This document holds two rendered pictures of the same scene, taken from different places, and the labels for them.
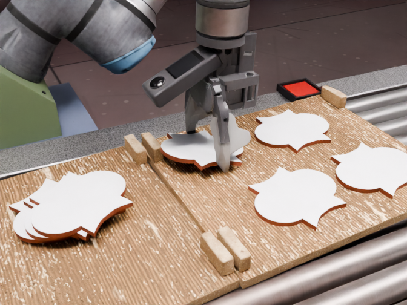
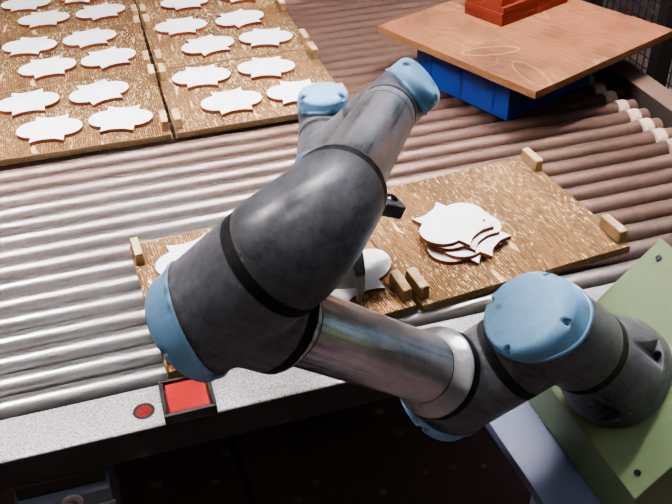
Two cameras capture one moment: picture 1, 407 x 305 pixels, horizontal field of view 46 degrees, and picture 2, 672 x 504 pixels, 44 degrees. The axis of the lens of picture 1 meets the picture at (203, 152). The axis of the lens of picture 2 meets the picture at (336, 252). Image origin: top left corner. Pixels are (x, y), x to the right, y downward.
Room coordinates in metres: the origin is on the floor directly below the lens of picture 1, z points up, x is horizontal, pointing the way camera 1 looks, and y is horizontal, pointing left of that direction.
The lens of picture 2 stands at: (1.76, 0.14, 1.82)
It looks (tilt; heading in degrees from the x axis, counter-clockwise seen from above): 36 degrees down; 188
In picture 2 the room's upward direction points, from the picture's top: 2 degrees counter-clockwise
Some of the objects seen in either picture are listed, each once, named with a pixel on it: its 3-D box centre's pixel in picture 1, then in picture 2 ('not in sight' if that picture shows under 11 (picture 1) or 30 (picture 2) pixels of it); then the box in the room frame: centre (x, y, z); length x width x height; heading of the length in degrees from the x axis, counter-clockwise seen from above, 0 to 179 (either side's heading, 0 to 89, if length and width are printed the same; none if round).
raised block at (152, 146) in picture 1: (151, 146); (400, 285); (0.67, 0.09, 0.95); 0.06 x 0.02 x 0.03; 28
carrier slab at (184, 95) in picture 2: not in sight; (249, 84); (-0.09, -0.33, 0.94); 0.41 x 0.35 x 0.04; 114
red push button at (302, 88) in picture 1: (300, 91); (187, 397); (0.93, -0.21, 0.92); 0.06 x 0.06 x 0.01; 24
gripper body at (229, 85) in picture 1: (223, 70); not in sight; (0.67, -0.03, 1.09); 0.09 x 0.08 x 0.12; 118
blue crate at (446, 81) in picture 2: not in sight; (503, 62); (-0.19, 0.28, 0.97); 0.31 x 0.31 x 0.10; 46
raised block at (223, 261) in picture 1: (216, 252); not in sight; (0.43, -0.02, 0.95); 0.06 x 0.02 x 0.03; 29
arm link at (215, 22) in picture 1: (220, 17); not in sight; (0.67, -0.02, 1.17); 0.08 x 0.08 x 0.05
